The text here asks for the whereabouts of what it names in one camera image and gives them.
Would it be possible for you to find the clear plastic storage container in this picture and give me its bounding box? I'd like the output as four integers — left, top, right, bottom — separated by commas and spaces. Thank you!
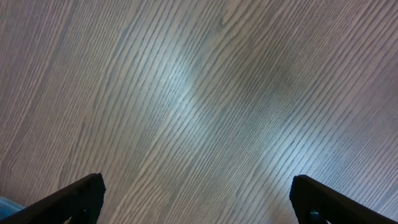
0, 196, 24, 220

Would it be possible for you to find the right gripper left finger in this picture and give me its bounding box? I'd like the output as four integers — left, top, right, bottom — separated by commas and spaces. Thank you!
1, 173, 106, 224

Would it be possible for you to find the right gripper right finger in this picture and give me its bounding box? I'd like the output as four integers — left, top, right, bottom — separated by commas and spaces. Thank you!
289, 175, 397, 224

